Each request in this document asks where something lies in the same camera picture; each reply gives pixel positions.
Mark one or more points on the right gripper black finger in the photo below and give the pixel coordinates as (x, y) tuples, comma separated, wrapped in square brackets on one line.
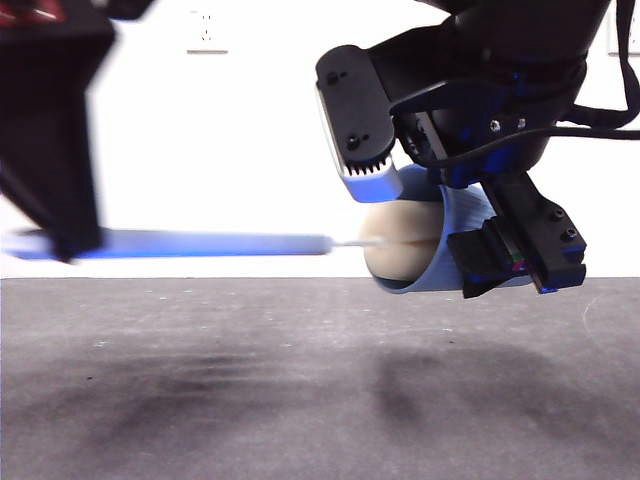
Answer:
[(485, 255), (550, 235)]

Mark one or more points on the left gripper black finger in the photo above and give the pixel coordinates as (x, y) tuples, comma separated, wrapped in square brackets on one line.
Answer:
[(45, 125)]

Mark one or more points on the blue ribbed plastic cup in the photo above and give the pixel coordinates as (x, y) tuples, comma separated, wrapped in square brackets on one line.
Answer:
[(465, 210)]

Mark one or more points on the grey cup brush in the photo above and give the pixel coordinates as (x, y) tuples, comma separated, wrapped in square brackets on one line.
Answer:
[(200, 245)]

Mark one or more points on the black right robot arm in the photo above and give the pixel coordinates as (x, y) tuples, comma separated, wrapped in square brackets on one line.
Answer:
[(525, 40)]

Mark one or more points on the white wall socket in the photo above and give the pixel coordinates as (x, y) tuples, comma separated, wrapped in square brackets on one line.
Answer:
[(207, 31), (634, 35)]

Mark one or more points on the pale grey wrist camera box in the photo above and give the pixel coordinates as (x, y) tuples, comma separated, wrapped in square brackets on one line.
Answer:
[(355, 100)]

